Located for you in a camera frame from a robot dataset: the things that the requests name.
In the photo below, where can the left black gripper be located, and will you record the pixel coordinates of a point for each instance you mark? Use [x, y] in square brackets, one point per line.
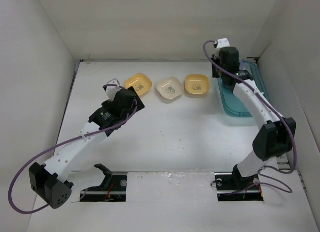
[133, 109]

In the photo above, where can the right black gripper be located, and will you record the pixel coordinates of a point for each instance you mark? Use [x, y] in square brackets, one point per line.
[215, 74]

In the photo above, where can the yellow panda plate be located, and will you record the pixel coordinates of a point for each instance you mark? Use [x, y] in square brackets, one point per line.
[197, 84]
[140, 82]

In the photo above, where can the cream panda plate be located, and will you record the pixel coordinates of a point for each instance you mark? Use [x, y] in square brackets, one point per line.
[170, 88]

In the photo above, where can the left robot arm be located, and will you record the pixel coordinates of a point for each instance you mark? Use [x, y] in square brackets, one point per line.
[54, 180]

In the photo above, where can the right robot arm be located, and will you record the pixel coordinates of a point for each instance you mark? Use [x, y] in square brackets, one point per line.
[276, 133]

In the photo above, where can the teal plastic bin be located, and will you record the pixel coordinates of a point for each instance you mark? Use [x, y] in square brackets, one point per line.
[232, 105]

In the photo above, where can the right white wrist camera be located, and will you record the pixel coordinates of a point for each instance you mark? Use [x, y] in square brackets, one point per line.
[220, 43]

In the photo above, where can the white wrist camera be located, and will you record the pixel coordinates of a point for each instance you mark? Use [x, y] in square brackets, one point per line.
[112, 87]
[220, 43]

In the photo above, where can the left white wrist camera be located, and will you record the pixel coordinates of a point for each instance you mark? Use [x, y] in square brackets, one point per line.
[112, 87]

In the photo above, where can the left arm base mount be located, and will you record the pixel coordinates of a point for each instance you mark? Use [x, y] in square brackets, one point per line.
[112, 189]

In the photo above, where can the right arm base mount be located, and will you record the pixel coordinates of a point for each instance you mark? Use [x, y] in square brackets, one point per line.
[231, 186]

